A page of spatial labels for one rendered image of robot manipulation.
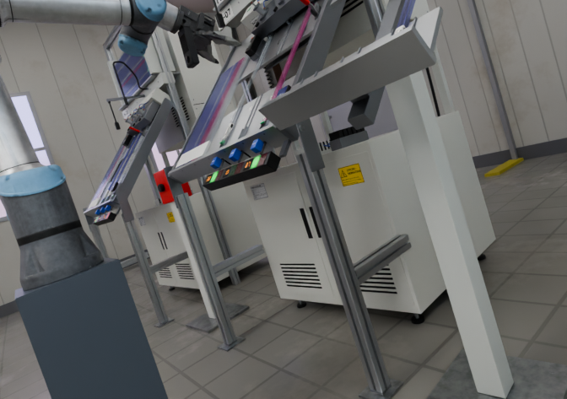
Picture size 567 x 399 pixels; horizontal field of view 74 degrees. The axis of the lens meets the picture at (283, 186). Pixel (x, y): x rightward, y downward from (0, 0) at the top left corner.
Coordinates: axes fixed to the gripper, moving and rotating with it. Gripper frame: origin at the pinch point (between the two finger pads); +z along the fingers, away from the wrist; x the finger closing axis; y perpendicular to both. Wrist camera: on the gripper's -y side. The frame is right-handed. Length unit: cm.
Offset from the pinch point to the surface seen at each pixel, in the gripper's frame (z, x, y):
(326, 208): 15, -36, -53
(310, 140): 7, -37, -38
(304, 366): 41, -4, -95
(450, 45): 255, 57, 174
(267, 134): 1.5, -25.9, -35.1
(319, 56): 11.3, -32.1, -9.7
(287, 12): 12.2, -12.6, 17.7
